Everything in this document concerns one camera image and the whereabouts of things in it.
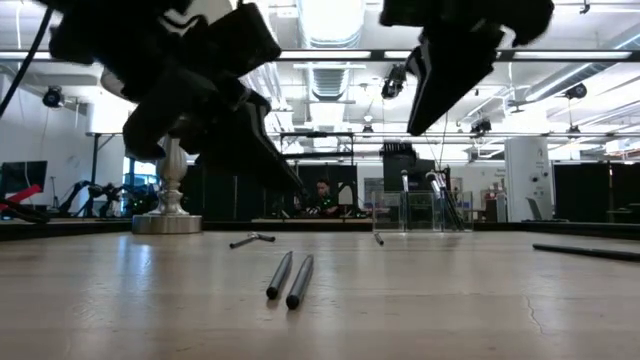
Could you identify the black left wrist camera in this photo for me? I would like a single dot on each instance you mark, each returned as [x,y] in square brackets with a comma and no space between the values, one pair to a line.
[240,35]

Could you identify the large black powder brush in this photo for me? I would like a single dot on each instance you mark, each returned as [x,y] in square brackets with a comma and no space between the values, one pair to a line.
[585,251]

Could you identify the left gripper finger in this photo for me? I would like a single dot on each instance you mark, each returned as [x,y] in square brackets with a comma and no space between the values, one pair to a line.
[235,150]
[265,130]

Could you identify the person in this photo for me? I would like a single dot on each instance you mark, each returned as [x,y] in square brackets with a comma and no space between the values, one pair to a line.
[324,200]

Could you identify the white shade silver lamp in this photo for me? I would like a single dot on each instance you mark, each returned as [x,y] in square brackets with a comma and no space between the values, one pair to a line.
[170,200]

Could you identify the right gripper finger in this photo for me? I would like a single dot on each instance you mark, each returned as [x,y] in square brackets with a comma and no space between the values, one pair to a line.
[417,85]
[460,60]

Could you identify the clear acrylic organizer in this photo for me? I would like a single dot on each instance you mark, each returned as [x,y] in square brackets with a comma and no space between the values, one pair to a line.
[390,215]

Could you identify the black hanging camera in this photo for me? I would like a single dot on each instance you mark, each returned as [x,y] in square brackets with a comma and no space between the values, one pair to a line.
[481,125]
[52,96]
[576,91]

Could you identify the white round column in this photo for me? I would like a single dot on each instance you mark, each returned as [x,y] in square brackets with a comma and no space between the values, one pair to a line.
[527,180]

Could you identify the black framed light bar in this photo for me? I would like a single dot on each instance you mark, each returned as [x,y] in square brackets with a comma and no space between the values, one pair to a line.
[507,55]

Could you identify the dark pens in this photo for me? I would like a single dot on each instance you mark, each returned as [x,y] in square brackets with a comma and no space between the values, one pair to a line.
[443,179]

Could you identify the black idle robot arm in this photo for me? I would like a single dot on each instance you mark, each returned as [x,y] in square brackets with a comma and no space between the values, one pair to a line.
[95,197]

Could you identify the black monitor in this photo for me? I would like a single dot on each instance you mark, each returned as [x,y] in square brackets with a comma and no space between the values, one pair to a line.
[22,177]

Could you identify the black rig camera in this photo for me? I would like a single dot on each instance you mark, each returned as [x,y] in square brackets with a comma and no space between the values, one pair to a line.
[394,80]

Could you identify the black partition panel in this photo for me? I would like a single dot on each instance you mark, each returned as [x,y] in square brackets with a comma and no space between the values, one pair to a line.
[580,192]
[225,195]

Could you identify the red bar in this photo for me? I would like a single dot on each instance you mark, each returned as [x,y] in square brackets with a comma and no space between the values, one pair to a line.
[20,194]

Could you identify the black screen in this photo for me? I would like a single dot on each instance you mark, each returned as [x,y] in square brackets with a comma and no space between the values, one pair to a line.
[405,165]

